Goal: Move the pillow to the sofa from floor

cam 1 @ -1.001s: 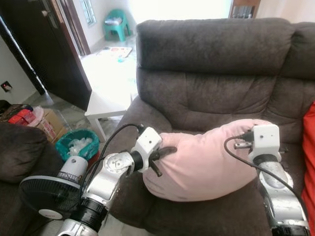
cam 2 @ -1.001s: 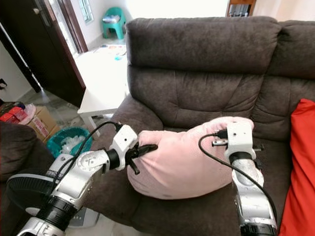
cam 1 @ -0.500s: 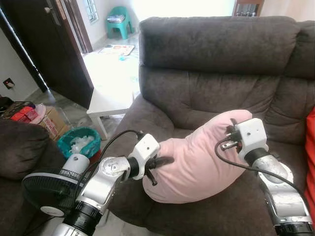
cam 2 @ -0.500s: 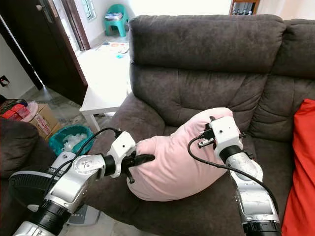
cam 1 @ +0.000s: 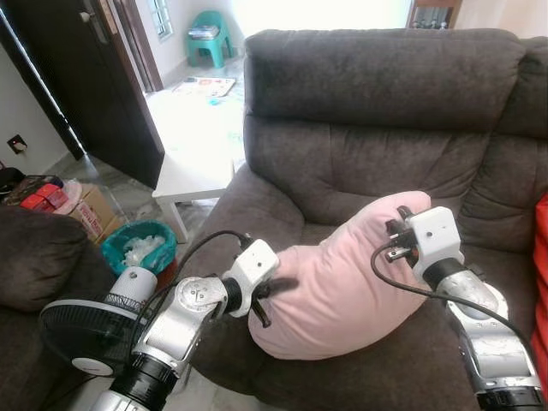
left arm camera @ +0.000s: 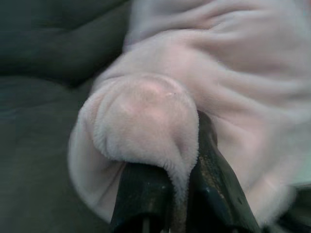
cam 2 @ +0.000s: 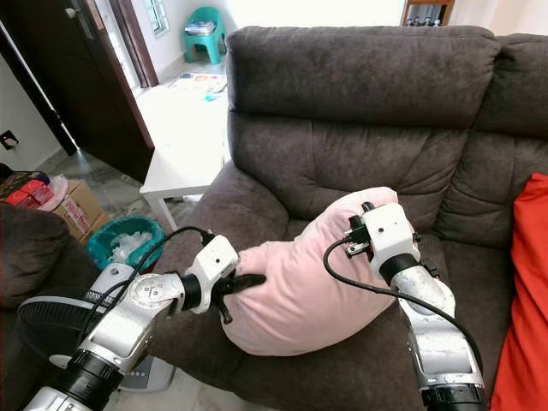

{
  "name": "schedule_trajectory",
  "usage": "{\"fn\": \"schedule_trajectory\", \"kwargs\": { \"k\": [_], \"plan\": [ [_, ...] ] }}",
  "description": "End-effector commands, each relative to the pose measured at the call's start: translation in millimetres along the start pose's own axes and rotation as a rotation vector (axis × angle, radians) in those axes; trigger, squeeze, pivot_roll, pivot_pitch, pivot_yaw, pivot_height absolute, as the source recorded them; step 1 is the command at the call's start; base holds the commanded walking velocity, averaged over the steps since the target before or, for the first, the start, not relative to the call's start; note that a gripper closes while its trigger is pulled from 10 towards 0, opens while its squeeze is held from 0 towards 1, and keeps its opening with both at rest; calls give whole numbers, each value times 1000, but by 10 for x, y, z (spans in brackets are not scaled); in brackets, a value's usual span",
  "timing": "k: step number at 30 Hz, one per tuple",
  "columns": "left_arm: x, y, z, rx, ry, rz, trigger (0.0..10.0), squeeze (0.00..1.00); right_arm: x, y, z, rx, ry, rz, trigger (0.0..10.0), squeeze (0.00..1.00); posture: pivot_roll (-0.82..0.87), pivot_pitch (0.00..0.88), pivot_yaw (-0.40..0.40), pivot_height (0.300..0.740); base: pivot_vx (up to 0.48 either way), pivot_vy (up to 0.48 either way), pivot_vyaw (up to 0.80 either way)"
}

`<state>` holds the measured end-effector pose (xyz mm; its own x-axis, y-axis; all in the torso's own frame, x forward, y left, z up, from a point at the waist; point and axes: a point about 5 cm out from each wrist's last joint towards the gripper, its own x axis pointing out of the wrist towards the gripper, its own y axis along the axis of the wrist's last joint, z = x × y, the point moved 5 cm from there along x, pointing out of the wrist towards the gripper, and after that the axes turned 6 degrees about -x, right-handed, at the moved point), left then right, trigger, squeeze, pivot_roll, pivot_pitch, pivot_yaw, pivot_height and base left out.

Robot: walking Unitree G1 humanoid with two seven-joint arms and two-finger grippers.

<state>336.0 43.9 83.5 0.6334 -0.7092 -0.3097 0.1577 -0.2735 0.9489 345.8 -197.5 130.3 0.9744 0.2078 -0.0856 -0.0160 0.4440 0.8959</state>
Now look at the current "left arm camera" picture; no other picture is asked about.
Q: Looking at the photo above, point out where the grey suede sofa back cushion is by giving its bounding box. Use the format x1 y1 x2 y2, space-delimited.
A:
0 0 133 87

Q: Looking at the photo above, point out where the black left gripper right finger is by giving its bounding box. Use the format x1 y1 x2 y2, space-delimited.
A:
189 110 262 233

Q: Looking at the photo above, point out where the pale pink fluffy pillow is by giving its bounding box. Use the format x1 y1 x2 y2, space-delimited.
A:
67 0 311 228

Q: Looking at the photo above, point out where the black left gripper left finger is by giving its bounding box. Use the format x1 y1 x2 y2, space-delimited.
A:
110 162 179 233

